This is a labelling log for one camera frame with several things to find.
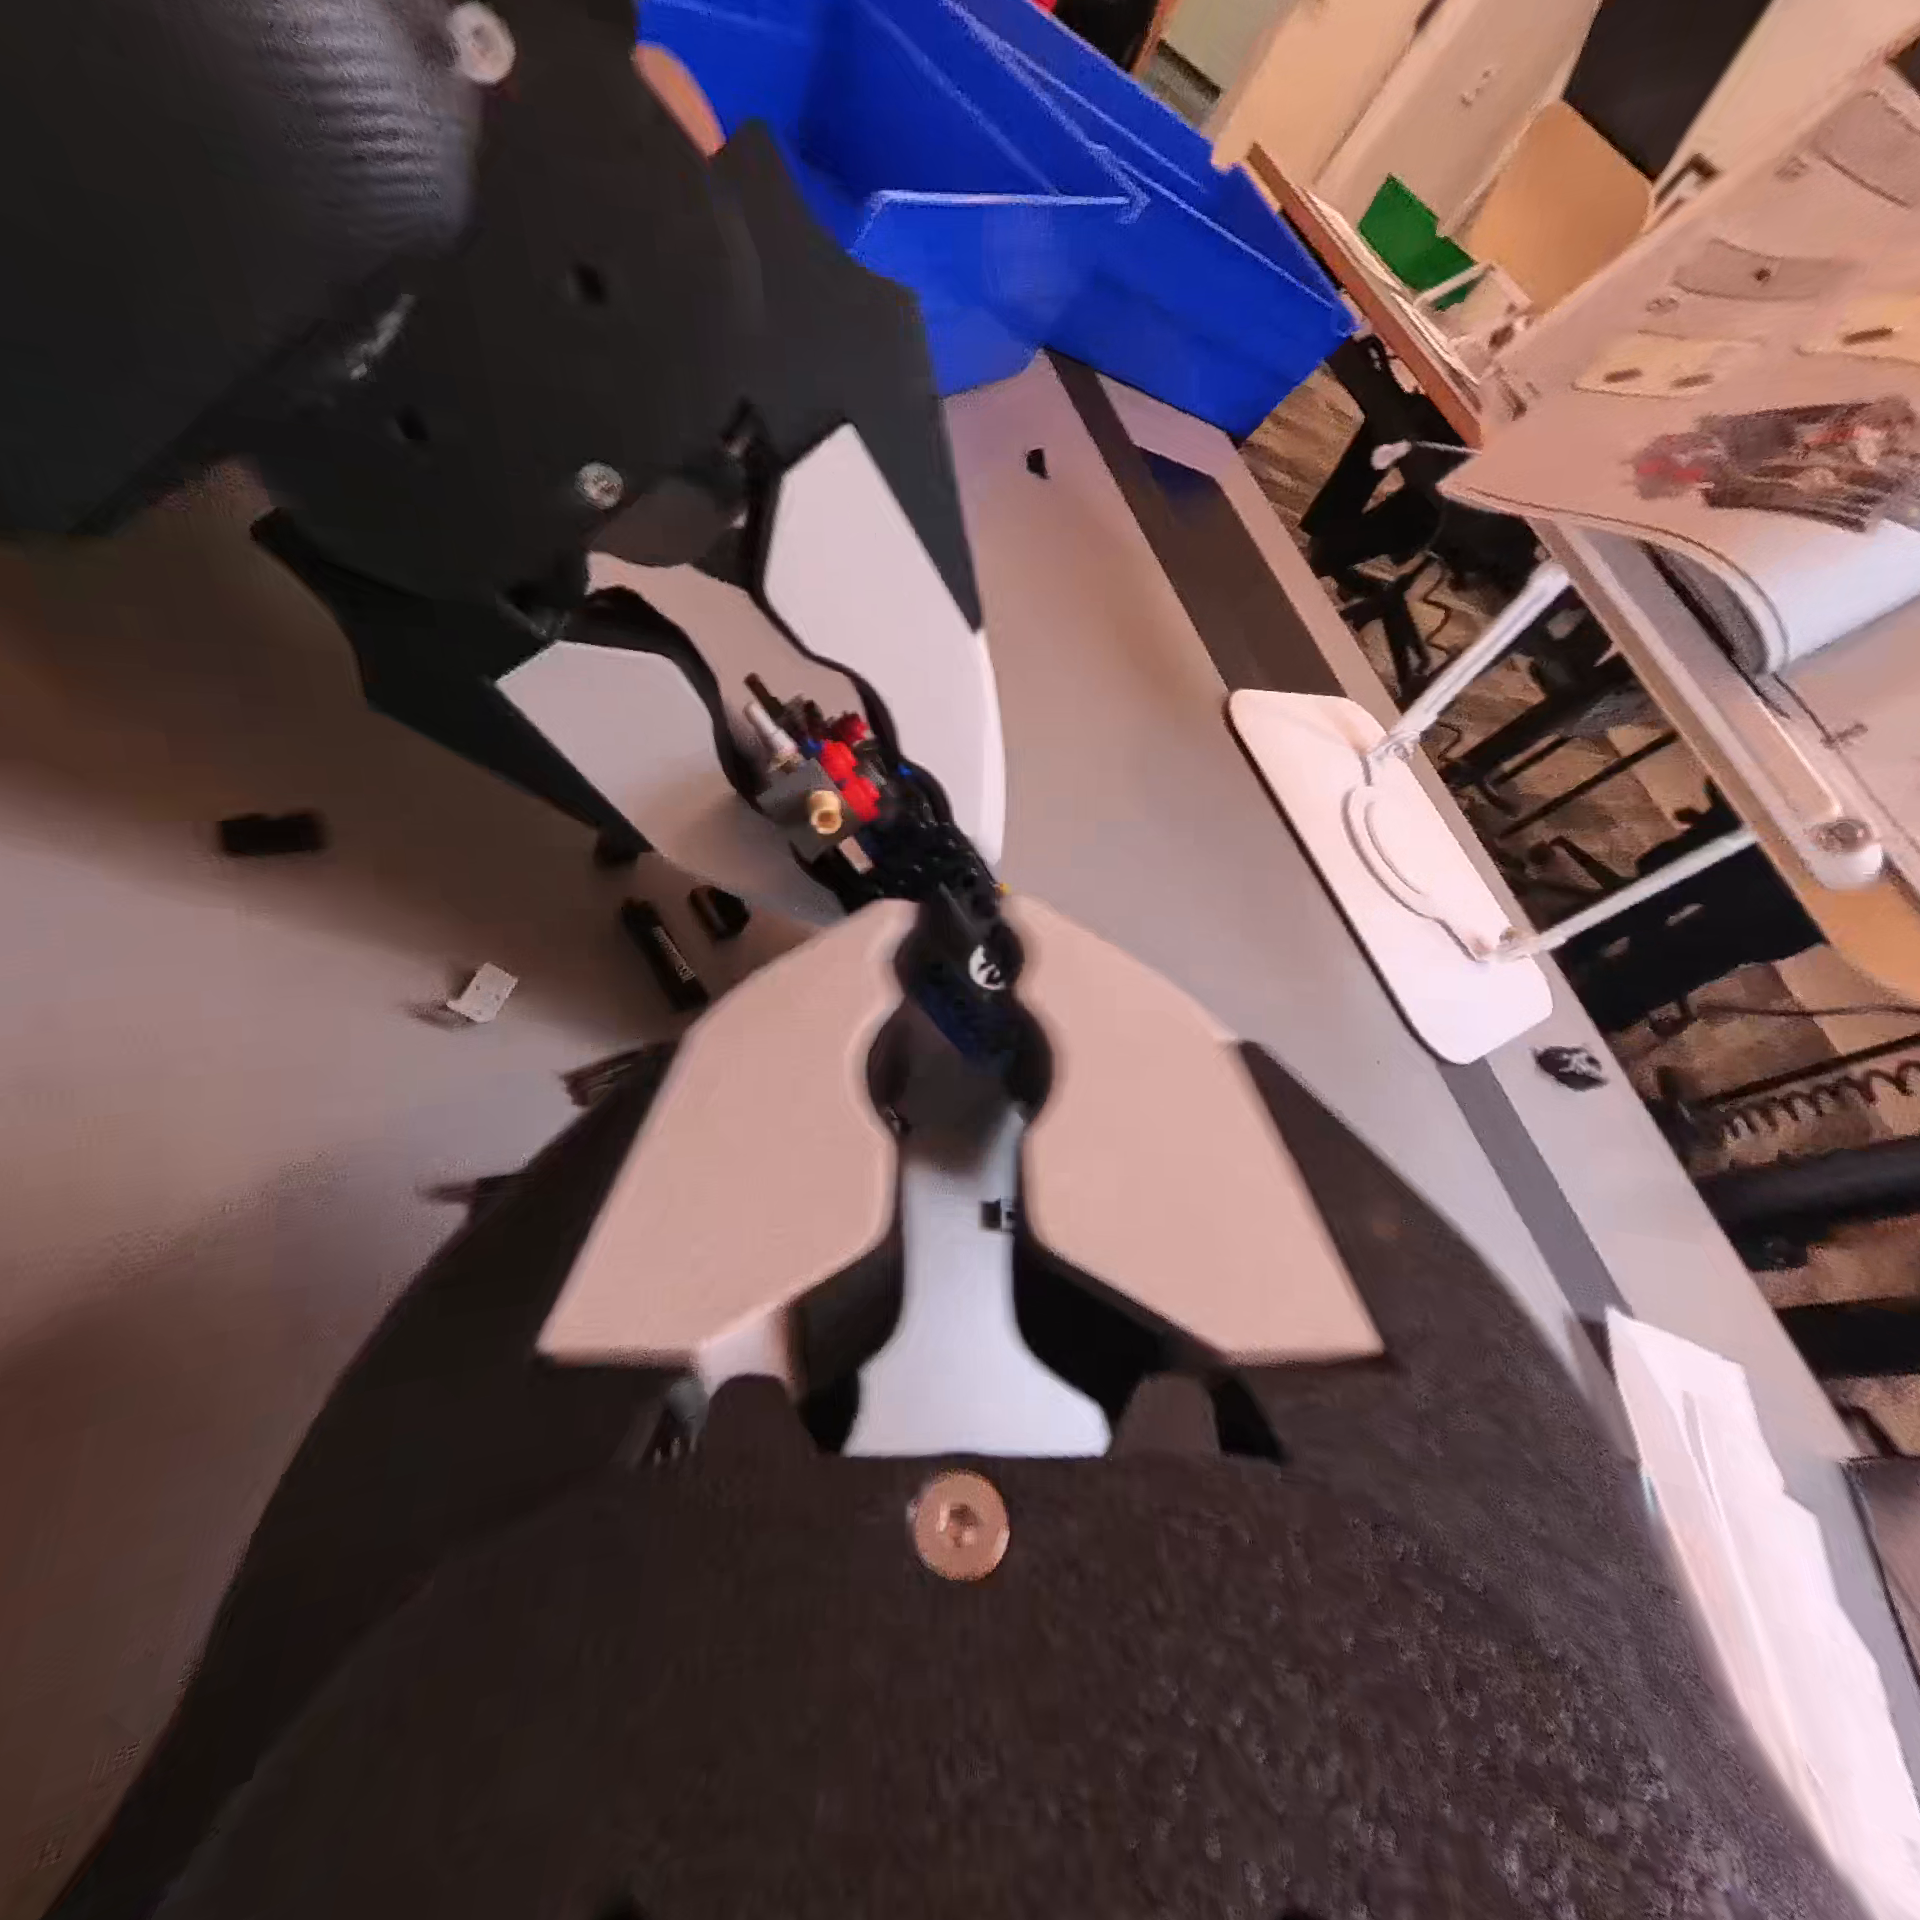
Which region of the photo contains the white book stand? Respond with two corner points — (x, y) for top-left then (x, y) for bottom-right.
(1231, 517), (1896, 1064)

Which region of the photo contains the lego car model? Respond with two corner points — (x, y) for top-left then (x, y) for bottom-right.
(743, 675), (1052, 1071)

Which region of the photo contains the blue plastic bin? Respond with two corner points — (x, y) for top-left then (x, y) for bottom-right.
(636, 0), (1224, 204)
(841, 150), (1360, 441)

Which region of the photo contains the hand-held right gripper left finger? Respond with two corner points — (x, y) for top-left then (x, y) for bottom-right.
(536, 901), (920, 1451)

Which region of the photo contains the white numbered paper bag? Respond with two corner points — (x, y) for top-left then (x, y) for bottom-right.
(1605, 1308), (1920, 1892)

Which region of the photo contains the long black lego plate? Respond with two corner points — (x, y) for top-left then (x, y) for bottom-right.
(619, 897), (713, 1013)

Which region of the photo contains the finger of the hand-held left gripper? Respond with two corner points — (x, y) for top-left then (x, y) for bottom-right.
(495, 606), (889, 923)
(756, 425), (1009, 865)

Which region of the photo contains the black backdrop board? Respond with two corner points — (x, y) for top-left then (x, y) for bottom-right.
(1561, 0), (1794, 175)

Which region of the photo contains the green plastic bin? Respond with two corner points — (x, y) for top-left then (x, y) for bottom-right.
(1357, 176), (1480, 295)

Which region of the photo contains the black coiled cable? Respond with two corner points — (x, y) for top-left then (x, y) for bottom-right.
(1672, 1057), (1920, 1150)

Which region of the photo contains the lego instruction booklet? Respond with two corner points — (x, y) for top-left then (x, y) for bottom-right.
(1440, 31), (1920, 1000)

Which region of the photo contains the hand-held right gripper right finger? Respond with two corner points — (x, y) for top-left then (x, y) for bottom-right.
(1012, 897), (1387, 1442)

